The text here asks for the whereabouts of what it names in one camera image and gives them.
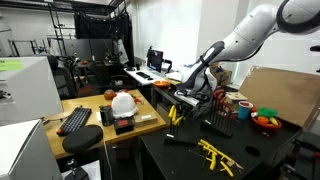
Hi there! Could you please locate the tan small box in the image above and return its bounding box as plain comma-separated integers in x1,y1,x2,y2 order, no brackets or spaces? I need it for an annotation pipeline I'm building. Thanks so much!
134,113,157,127

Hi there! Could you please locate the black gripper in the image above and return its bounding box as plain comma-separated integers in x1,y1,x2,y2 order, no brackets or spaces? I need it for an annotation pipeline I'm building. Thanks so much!
174,90,210,115

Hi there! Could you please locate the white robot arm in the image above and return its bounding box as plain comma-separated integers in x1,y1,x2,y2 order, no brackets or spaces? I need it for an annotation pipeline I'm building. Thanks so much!
176,0,320,116

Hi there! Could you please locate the orange ball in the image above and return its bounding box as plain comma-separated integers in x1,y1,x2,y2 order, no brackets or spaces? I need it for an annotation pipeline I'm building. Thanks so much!
104,90,116,100

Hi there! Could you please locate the blue cup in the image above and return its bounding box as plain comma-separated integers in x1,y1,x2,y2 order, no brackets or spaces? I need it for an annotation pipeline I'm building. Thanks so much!
238,101,253,119

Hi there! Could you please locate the white plastic bag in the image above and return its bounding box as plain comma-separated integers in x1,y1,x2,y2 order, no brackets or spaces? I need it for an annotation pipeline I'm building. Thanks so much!
111,92,138,118

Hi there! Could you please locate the black round cushion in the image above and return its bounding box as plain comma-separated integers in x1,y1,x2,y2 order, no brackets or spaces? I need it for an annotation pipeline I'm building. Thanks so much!
62,125,103,154

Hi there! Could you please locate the black office chair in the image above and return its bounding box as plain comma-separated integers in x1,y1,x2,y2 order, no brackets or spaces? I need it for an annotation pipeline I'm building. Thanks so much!
89,62,131,92

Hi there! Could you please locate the cardboard sheet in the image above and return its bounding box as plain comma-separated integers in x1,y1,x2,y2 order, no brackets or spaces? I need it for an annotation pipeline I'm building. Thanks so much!
239,67,320,127

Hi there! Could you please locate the computer monitor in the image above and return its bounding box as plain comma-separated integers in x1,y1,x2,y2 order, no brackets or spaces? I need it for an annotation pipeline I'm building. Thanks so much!
0,56,63,125

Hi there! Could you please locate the red bowl with toys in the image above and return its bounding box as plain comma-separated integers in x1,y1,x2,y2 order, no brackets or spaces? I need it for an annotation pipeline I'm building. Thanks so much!
250,107,282,129

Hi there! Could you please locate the black keyboard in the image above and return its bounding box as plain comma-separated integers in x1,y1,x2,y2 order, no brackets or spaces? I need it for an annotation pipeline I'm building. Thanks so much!
56,107,92,136

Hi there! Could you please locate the orange bowl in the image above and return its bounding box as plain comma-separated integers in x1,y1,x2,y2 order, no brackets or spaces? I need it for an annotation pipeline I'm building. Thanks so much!
153,80,170,88

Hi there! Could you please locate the black yellow-key stand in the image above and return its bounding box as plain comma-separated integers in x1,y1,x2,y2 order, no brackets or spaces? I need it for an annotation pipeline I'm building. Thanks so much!
164,121,197,146

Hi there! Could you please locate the black cylinder speaker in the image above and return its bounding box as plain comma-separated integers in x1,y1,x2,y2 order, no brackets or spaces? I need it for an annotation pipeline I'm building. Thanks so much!
100,106,113,126

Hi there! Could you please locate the black box red label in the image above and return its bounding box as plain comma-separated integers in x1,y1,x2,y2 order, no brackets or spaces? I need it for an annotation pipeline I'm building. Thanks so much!
114,119,134,135

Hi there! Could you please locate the wooden desk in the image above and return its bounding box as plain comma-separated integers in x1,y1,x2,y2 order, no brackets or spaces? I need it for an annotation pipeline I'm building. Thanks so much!
45,90,167,159

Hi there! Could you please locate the laptop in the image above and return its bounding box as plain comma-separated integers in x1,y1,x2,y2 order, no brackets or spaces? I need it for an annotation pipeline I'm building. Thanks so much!
142,49,163,72

